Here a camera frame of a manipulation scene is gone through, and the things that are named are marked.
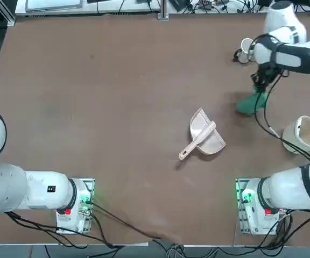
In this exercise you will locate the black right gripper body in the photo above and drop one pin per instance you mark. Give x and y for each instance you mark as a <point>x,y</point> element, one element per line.
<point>266,70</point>

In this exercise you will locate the green cloth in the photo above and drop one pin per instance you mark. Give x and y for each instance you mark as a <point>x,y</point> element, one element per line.
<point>249,104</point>

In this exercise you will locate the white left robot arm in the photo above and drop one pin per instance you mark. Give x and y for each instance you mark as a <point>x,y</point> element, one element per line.
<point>9,188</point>

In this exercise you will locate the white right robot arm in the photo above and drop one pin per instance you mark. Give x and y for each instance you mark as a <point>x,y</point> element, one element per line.
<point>287,188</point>

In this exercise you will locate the cream bin with lid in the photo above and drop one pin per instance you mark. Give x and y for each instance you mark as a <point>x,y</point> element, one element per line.
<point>292,134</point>

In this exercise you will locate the beige plastic dustpan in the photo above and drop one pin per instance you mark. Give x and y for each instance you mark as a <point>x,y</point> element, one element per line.
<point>211,142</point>

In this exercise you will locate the beige hand brush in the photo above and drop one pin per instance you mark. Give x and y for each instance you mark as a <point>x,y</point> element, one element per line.
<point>200,137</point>

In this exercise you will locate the aluminium frame post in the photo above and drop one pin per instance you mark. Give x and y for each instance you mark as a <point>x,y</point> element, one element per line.
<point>163,10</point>

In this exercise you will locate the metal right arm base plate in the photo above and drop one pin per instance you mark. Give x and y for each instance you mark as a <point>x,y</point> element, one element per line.
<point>239,215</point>

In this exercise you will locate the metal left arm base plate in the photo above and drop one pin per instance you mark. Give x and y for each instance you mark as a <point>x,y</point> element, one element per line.
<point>89,225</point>

